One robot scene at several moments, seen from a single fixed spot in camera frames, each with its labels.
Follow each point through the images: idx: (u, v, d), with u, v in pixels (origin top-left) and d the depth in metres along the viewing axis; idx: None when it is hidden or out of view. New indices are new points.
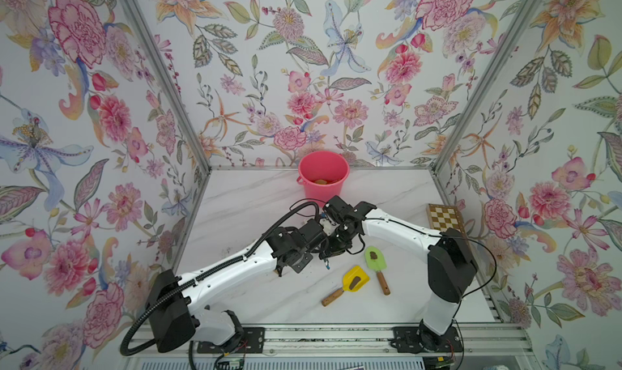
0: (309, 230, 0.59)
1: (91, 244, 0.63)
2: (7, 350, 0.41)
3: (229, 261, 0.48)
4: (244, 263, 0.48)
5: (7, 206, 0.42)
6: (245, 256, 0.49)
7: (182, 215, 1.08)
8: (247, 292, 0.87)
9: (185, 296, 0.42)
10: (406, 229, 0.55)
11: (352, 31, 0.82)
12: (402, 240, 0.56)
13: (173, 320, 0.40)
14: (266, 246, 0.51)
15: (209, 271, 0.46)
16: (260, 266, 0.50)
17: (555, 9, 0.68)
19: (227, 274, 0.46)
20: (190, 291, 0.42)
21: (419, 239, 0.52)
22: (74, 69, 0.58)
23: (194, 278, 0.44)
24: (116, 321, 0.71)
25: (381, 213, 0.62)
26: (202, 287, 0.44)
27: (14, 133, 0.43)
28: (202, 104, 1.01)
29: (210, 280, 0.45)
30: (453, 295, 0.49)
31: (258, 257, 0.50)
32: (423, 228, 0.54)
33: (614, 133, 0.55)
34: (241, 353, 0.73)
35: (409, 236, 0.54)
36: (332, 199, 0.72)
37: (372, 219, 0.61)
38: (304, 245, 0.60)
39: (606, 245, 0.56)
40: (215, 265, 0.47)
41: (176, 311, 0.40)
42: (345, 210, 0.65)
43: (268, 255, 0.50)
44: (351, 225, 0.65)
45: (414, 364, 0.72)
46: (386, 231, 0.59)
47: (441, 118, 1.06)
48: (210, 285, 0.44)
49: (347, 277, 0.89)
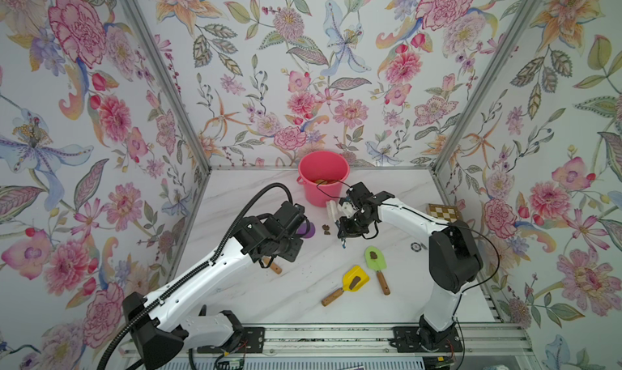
0: (284, 215, 0.53)
1: (91, 244, 0.63)
2: (7, 350, 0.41)
3: (194, 270, 0.44)
4: (210, 269, 0.44)
5: (8, 206, 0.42)
6: (211, 261, 0.45)
7: (182, 215, 1.08)
8: (247, 292, 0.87)
9: (154, 318, 0.39)
10: (415, 214, 0.59)
11: (352, 31, 0.82)
12: (411, 227, 0.59)
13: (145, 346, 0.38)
14: (235, 242, 0.47)
15: (174, 285, 0.42)
16: (230, 268, 0.47)
17: (555, 9, 0.68)
19: (195, 284, 0.43)
20: (158, 312, 0.40)
21: (426, 225, 0.55)
22: (74, 69, 0.58)
23: (159, 297, 0.41)
24: (116, 321, 0.71)
25: (395, 199, 0.66)
26: (170, 304, 0.41)
27: (14, 133, 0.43)
28: (202, 104, 1.01)
29: (176, 295, 0.42)
30: (451, 282, 0.50)
31: (227, 258, 0.45)
32: (432, 216, 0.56)
33: (614, 133, 0.55)
34: (242, 353, 0.73)
35: (416, 223, 0.57)
36: (355, 184, 0.77)
37: (388, 205, 0.65)
38: (279, 233, 0.55)
39: (606, 245, 0.56)
40: (181, 277, 0.43)
41: (146, 335, 0.38)
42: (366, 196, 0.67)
43: (237, 253, 0.46)
44: (368, 210, 0.70)
45: (414, 364, 0.72)
46: (395, 216, 0.63)
47: (441, 118, 1.06)
48: (179, 300, 0.41)
49: (347, 277, 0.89)
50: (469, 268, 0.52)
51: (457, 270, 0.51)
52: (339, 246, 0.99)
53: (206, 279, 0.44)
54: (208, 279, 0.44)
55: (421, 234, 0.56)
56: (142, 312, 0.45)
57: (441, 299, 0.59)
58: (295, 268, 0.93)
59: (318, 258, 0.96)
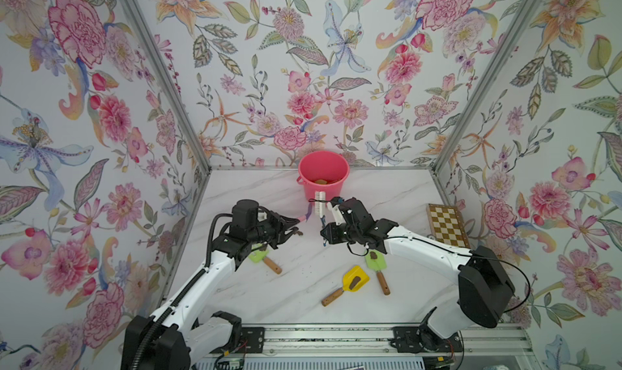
0: (240, 220, 0.61)
1: (91, 244, 0.63)
2: (7, 350, 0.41)
3: (193, 277, 0.50)
4: (207, 274, 0.51)
5: (7, 206, 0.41)
6: (206, 266, 0.52)
7: (182, 215, 1.08)
8: (248, 292, 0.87)
9: (169, 325, 0.41)
10: (431, 248, 0.52)
11: (352, 31, 0.82)
12: (429, 261, 0.53)
13: (170, 351, 0.39)
14: (218, 251, 0.56)
15: (181, 294, 0.46)
16: (223, 271, 0.54)
17: (555, 9, 0.68)
19: (199, 287, 0.48)
20: (172, 318, 0.43)
21: (448, 259, 0.49)
22: (74, 69, 0.58)
23: (169, 306, 0.44)
24: (116, 321, 0.71)
25: (404, 230, 0.59)
26: (181, 308, 0.44)
27: (14, 133, 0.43)
28: (202, 104, 1.01)
29: (187, 300, 0.46)
30: (488, 318, 0.45)
31: (219, 263, 0.53)
32: (452, 247, 0.51)
33: (614, 133, 0.55)
34: (242, 353, 0.73)
35: (436, 257, 0.51)
36: (355, 206, 0.65)
37: (395, 237, 0.59)
38: (246, 236, 0.62)
39: (606, 245, 0.56)
40: (182, 287, 0.48)
41: (167, 340, 0.39)
42: (366, 223, 0.68)
43: (223, 257, 0.54)
44: (372, 243, 0.63)
45: (414, 364, 0.72)
46: (409, 250, 0.57)
47: (441, 118, 1.06)
48: (189, 304, 0.45)
49: (347, 277, 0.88)
50: (502, 299, 0.47)
51: (493, 304, 0.46)
52: (340, 246, 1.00)
53: (207, 282, 0.50)
54: (209, 282, 0.50)
55: (445, 270, 0.50)
56: (155, 326, 0.43)
57: (459, 318, 0.56)
58: (295, 268, 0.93)
59: (318, 258, 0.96)
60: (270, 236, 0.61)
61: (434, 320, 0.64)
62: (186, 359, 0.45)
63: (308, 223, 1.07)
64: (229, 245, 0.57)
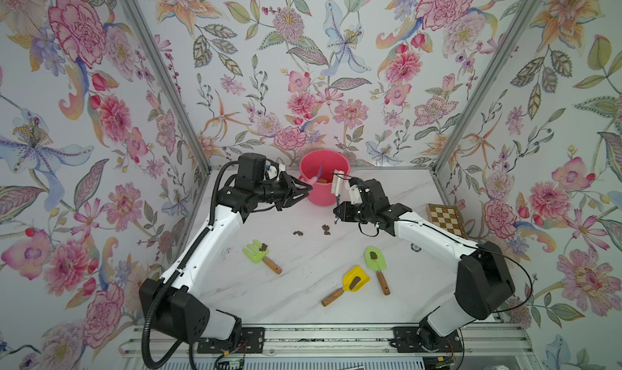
0: (246, 171, 0.57)
1: (91, 244, 0.63)
2: (7, 350, 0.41)
3: (198, 236, 0.47)
4: (212, 231, 0.48)
5: (7, 206, 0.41)
6: (210, 224, 0.49)
7: (182, 215, 1.08)
8: (248, 292, 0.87)
9: (180, 287, 0.42)
10: (436, 234, 0.54)
11: (352, 31, 0.82)
12: (432, 246, 0.54)
13: (183, 311, 0.40)
14: (222, 205, 0.52)
15: (187, 256, 0.45)
16: (227, 228, 0.51)
17: (555, 10, 0.68)
19: (206, 247, 0.46)
20: (181, 281, 0.42)
21: (453, 248, 0.50)
22: (74, 69, 0.58)
23: (176, 268, 0.44)
24: (116, 321, 0.71)
25: (415, 215, 0.60)
26: (189, 270, 0.44)
27: (14, 133, 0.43)
28: (202, 104, 1.01)
29: (194, 261, 0.44)
30: (479, 310, 0.46)
31: (223, 219, 0.50)
32: (459, 237, 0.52)
33: (614, 133, 0.55)
34: (242, 353, 0.73)
35: (440, 244, 0.52)
36: (372, 186, 0.67)
37: (406, 221, 0.60)
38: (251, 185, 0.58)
39: (605, 245, 0.56)
40: (188, 248, 0.46)
41: (179, 301, 0.40)
42: (381, 204, 0.69)
43: (227, 212, 0.51)
44: (383, 223, 0.64)
45: (414, 364, 0.72)
46: (414, 233, 0.58)
47: (441, 118, 1.06)
48: (198, 265, 0.44)
49: (347, 277, 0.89)
50: (498, 296, 0.47)
51: (487, 296, 0.46)
52: (339, 247, 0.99)
53: (212, 240, 0.47)
54: (215, 241, 0.48)
55: (448, 258, 0.51)
56: (165, 286, 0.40)
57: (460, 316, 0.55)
58: (295, 268, 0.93)
59: (318, 258, 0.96)
60: (279, 197, 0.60)
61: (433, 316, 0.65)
62: (205, 312, 0.47)
63: (308, 223, 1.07)
64: (232, 197, 0.53)
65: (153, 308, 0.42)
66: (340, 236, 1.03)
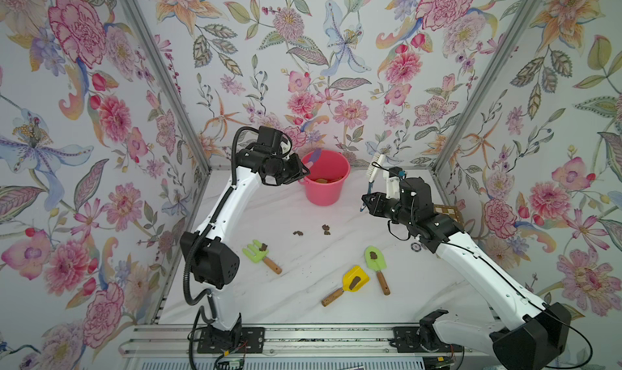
0: (266, 138, 0.62)
1: (91, 244, 0.63)
2: (7, 350, 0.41)
3: (224, 194, 0.53)
4: (236, 190, 0.53)
5: (7, 206, 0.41)
6: (234, 184, 0.54)
7: (182, 215, 1.08)
8: (248, 292, 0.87)
9: (213, 237, 0.48)
10: (493, 275, 0.46)
11: (352, 31, 0.82)
12: (485, 289, 0.46)
13: (219, 257, 0.47)
14: (241, 167, 0.56)
15: (216, 211, 0.51)
16: (249, 187, 0.56)
17: (555, 9, 0.68)
19: (232, 203, 0.52)
20: (215, 231, 0.49)
21: (514, 299, 0.42)
22: (74, 69, 0.58)
23: (209, 222, 0.50)
24: (116, 321, 0.71)
25: (468, 242, 0.51)
26: (220, 223, 0.50)
27: (14, 133, 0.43)
28: (202, 104, 1.01)
29: (223, 216, 0.50)
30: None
31: (244, 180, 0.54)
32: (521, 287, 0.44)
33: (614, 133, 0.55)
34: (242, 353, 0.73)
35: (499, 291, 0.44)
36: (421, 189, 0.55)
37: (457, 247, 0.50)
38: (270, 150, 0.62)
39: (606, 245, 0.56)
40: (216, 205, 0.52)
41: (215, 249, 0.47)
42: (423, 212, 0.58)
43: (248, 173, 0.55)
44: (424, 236, 0.55)
45: (414, 364, 0.72)
46: (464, 265, 0.49)
47: (441, 118, 1.06)
48: (226, 220, 0.50)
49: (347, 277, 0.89)
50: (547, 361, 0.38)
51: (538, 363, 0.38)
52: (339, 247, 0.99)
53: (237, 198, 0.53)
54: (240, 197, 0.53)
55: (502, 308, 0.44)
56: (201, 236, 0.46)
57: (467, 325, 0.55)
58: (295, 268, 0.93)
59: (318, 258, 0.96)
60: (287, 172, 0.74)
61: (442, 325, 0.63)
62: (236, 260, 0.55)
63: (308, 223, 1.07)
64: (251, 159, 0.57)
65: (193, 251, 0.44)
66: (340, 236, 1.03)
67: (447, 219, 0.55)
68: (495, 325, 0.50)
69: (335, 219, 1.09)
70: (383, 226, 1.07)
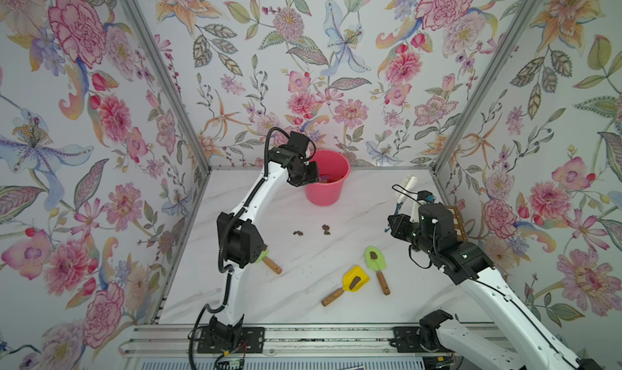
0: (297, 142, 0.70)
1: (91, 243, 0.63)
2: (7, 350, 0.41)
3: (257, 184, 0.60)
4: (267, 181, 0.61)
5: (7, 206, 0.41)
6: (266, 176, 0.61)
7: (182, 215, 1.08)
8: (248, 292, 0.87)
9: (246, 219, 0.55)
10: (526, 323, 0.43)
11: (352, 31, 0.82)
12: (513, 334, 0.44)
13: (247, 236, 0.54)
14: (273, 163, 0.63)
15: (250, 197, 0.58)
16: (278, 180, 0.63)
17: (555, 9, 0.68)
19: (262, 192, 0.59)
20: (248, 214, 0.56)
21: (546, 353, 0.40)
22: (74, 69, 0.58)
23: (243, 205, 0.57)
24: (116, 321, 0.71)
25: (497, 279, 0.47)
26: (252, 208, 0.57)
27: (14, 133, 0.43)
28: (202, 104, 1.01)
29: (255, 202, 0.58)
30: None
31: (274, 172, 0.62)
32: (554, 338, 0.42)
33: (614, 133, 0.55)
34: (242, 353, 0.73)
35: (531, 342, 0.41)
36: (442, 217, 0.52)
37: (486, 287, 0.47)
38: (298, 151, 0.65)
39: (605, 245, 0.56)
40: (250, 192, 0.59)
41: (248, 230, 0.54)
42: (447, 241, 0.55)
43: (278, 167, 0.62)
44: (449, 267, 0.51)
45: (414, 364, 0.72)
46: (494, 305, 0.46)
47: (441, 118, 1.06)
48: (257, 206, 0.57)
49: (347, 277, 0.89)
50: None
51: None
52: (339, 246, 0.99)
53: (268, 188, 0.60)
54: (270, 189, 0.61)
55: (529, 355, 0.42)
56: (234, 219, 0.58)
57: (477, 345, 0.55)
58: (295, 268, 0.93)
59: (318, 258, 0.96)
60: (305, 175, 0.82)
61: (447, 336, 0.63)
62: (262, 243, 0.62)
63: (308, 223, 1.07)
64: (281, 156, 0.64)
65: (227, 230, 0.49)
66: (340, 236, 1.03)
67: (475, 250, 0.51)
68: (512, 362, 0.48)
69: (335, 219, 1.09)
70: (383, 226, 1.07)
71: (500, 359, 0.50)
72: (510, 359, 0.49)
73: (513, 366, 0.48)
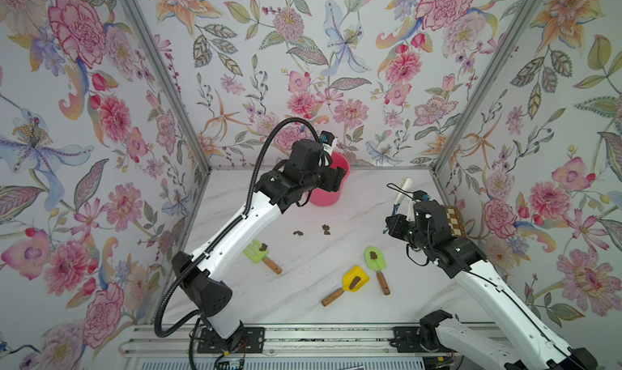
0: (298, 159, 0.51)
1: (91, 244, 0.63)
2: (7, 350, 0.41)
3: (231, 223, 0.47)
4: (246, 219, 0.47)
5: (8, 206, 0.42)
6: (244, 213, 0.47)
7: (182, 215, 1.08)
8: (248, 292, 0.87)
9: (203, 270, 0.43)
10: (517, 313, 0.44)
11: (352, 31, 0.82)
12: (506, 325, 0.45)
13: (200, 293, 0.42)
14: (257, 197, 0.49)
15: (215, 241, 0.45)
16: (262, 219, 0.49)
17: (555, 9, 0.68)
19: (233, 238, 0.45)
20: (206, 264, 0.43)
21: (538, 342, 0.41)
22: (74, 69, 0.58)
23: (205, 251, 0.44)
24: (116, 321, 0.71)
25: (489, 273, 0.48)
26: (215, 256, 0.44)
27: (14, 133, 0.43)
28: (202, 104, 1.01)
29: (220, 248, 0.45)
30: None
31: (257, 210, 0.47)
32: (546, 328, 0.42)
33: (614, 133, 0.55)
34: (242, 353, 0.73)
35: (522, 332, 0.42)
36: (436, 212, 0.54)
37: (479, 278, 0.48)
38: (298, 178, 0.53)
39: (606, 245, 0.56)
40: (219, 233, 0.46)
41: (200, 284, 0.41)
42: (441, 235, 0.57)
43: (262, 204, 0.48)
44: (443, 261, 0.52)
45: (415, 364, 0.72)
46: (487, 297, 0.47)
47: (441, 118, 1.06)
48: (222, 253, 0.44)
49: (347, 277, 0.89)
50: None
51: None
52: (339, 247, 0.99)
53: (241, 231, 0.46)
54: (245, 229, 0.46)
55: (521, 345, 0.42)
56: (189, 268, 0.49)
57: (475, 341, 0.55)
58: (295, 268, 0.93)
59: (318, 258, 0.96)
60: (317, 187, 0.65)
61: (446, 334, 0.63)
62: (225, 293, 0.49)
63: (308, 223, 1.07)
64: (271, 192, 0.49)
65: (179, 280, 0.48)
66: (340, 236, 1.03)
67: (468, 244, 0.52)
68: (509, 355, 0.48)
69: (335, 219, 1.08)
70: (383, 226, 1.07)
71: (497, 354, 0.50)
72: (507, 353, 0.49)
73: (509, 359, 0.48)
